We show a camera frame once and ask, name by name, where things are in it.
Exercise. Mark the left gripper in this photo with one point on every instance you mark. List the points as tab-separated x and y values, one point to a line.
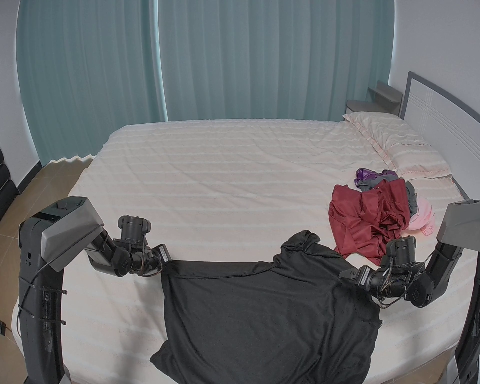
150	262

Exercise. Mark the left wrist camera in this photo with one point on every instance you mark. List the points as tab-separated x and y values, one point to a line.
147	227

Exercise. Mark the cream pillow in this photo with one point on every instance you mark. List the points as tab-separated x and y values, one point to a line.
397	140

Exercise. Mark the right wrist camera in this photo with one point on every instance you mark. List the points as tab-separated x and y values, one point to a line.
390	250

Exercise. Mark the black chest of drawers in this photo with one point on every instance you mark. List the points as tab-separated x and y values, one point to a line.
5	187

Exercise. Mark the grey garment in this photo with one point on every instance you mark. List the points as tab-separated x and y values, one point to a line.
412	198

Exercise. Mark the grey bedside table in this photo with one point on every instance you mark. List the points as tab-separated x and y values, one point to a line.
362	105

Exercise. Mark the black T-shirt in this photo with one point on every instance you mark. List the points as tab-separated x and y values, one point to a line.
262	318

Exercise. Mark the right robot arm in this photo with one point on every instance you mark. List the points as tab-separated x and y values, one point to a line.
457	225

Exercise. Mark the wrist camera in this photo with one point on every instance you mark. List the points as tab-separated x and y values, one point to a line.
147	227
390	250

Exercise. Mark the bed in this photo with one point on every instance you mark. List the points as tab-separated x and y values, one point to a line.
225	187

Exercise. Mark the pink garment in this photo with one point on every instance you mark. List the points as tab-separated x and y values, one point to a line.
423	217

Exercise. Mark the blue-green curtain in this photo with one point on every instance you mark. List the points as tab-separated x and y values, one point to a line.
93	75
270	56

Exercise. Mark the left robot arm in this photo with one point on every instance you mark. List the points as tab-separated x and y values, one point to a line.
63	228

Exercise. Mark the purple garment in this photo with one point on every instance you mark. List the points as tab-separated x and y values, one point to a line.
363	174

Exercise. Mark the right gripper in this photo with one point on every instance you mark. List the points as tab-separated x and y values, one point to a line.
375	283

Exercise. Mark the dark red garment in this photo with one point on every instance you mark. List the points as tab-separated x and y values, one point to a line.
360	217

